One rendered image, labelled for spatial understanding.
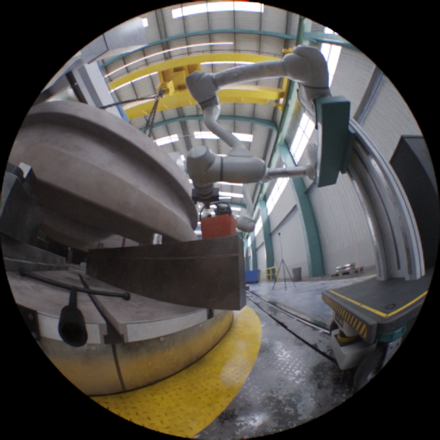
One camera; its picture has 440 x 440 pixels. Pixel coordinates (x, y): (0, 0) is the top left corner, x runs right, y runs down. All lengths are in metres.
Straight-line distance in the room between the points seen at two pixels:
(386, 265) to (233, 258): 0.82
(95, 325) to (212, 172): 0.60
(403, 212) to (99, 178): 1.61
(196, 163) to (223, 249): 0.45
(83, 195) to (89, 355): 0.88
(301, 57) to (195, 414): 1.31
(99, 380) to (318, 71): 1.36
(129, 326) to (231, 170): 0.60
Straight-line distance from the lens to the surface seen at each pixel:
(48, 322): 0.49
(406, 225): 0.68
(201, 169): 0.49
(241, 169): 0.50
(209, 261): 0.76
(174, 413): 0.59
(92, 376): 0.60
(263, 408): 0.60
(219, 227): 0.79
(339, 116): 0.77
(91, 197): 1.08
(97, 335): 0.49
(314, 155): 1.13
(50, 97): 4.60
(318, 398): 0.64
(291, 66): 0.78
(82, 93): 5.04
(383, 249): 0.89
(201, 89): 0.90
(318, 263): 9.74
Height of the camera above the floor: 0.47
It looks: 23 degrees up
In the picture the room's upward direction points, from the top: 1 degrees counter-clockwise
